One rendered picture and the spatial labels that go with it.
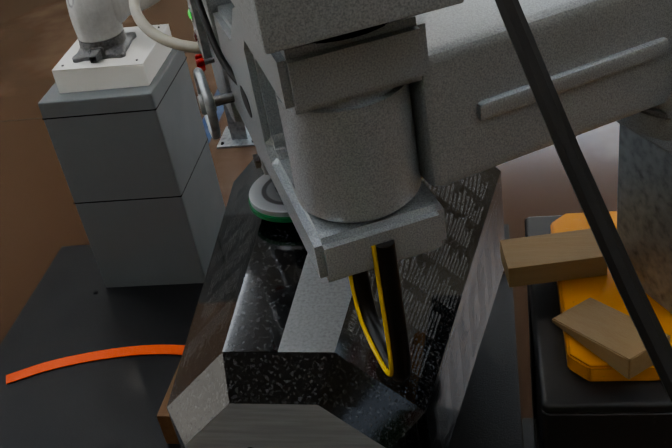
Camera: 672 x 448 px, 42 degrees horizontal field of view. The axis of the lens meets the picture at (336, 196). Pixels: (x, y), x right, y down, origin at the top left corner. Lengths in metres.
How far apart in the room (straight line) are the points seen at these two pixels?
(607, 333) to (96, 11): 1.95
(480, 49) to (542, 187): 2.36
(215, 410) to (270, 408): 0.12
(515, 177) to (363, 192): 2.43
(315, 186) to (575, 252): 0.77
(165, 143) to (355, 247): 1.80
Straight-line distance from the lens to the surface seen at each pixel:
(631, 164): 1.72
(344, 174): 1.22
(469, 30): 1.25
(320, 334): 1.74
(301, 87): 1.13
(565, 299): 1.83
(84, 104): 3.02
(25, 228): 4.04
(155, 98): 2.95
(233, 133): 4.20
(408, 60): 1.16
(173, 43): 2.41
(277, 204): 2.03
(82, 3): 3.00
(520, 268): 1.83
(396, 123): 1.21
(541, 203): 3.48
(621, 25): 1.37
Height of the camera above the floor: 1.97
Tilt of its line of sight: 33 degrees down
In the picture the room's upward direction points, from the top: 10 degrees counter-clockwise
